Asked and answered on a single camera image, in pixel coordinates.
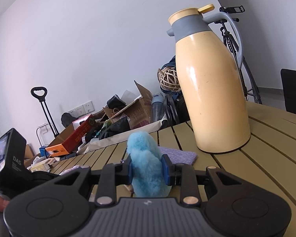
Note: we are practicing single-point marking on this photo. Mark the black folding chair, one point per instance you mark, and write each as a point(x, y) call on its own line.
point(288, 78)

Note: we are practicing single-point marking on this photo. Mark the blue fluffy toy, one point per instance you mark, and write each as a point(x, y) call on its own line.
point(148, 180)

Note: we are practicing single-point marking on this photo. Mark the blue water bottle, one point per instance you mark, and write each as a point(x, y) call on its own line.
point(157, 107)

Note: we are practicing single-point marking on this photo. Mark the purple fluffy toy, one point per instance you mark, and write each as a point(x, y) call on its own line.
point(70, 170)

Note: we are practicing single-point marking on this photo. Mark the wicker rattan ball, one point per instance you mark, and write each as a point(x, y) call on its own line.
point(168, 80)

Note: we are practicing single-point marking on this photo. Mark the orange red box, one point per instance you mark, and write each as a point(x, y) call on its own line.
point(69, 139)

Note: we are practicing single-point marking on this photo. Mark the open cardboard box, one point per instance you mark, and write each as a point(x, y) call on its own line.
point(137, 112)

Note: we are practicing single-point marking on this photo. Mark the yellow thermos jug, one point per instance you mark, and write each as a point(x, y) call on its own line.
point(210, 81)

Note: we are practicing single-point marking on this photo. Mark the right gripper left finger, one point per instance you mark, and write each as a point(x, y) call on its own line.
point(86, 187)

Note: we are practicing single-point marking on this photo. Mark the purple burlap pouch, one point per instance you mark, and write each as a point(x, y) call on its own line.
point(178, 156)

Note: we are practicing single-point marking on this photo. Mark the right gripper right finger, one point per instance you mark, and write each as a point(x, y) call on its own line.
point(189, 180)

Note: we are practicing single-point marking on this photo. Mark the black trolley handle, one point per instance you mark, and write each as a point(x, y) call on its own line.
point(40, 94)

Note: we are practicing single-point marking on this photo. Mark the blue fabric bag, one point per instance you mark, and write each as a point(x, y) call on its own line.
point(171, 63)

